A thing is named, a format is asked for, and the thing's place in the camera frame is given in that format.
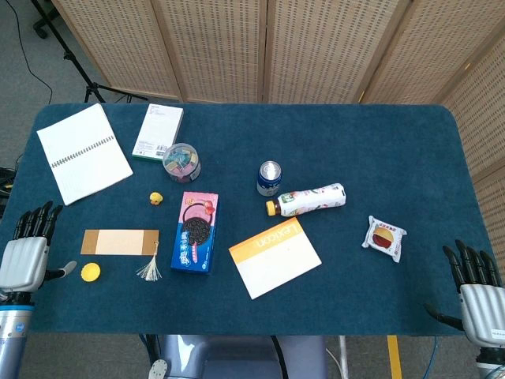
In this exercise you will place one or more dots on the white spiral notebook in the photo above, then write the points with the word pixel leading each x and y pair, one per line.
pixel 84 154

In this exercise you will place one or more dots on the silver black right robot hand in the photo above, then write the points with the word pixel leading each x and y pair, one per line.
pixel 483 310

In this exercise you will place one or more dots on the blue drink can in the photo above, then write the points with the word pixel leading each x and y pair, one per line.
pixel 269 179

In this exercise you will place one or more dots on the grey table leg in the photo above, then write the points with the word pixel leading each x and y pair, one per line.
pixel 344 357

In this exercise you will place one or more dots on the white box with green edge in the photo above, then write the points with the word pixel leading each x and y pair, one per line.
pixel 158 132

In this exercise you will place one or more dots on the dark blue table mat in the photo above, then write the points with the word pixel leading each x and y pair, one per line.
pixel 355 158

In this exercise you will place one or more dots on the brown bookmark with tassel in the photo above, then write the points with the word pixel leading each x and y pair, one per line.
pixel 118 242

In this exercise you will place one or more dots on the wooden rattan folding screen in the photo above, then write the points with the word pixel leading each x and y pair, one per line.
pixel 315 47

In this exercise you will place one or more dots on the clear jar of coloured clips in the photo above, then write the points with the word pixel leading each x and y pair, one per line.
pixel 181 162

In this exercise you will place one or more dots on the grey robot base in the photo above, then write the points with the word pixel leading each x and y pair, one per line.
pixel 236 357

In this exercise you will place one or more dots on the white bottle with yellow cap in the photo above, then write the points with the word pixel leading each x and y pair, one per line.
pixel 311 199

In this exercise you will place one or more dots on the pink blue cookie box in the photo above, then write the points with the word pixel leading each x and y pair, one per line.
pixel 195 233

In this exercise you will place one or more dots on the small yellow rubber duck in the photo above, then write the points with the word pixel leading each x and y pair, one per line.
pixel 156 198

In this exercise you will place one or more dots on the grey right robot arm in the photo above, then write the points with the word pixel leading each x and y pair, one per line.
pixel 491 365

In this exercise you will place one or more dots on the white red snack packet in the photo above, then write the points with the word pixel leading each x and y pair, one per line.
pixel 384 238

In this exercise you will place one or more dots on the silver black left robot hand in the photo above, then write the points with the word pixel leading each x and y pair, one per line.
pixel 23 262

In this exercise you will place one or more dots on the black tripod stand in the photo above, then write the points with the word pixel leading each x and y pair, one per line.
pixel 75 63

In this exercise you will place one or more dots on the orange white Lexicon card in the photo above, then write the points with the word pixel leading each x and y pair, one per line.
pixel 276 260

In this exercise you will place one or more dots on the black chair castor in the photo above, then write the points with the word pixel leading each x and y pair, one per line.
pixel 41 29

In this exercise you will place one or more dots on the yellow round toy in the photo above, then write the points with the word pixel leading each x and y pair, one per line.
pixel 90 272

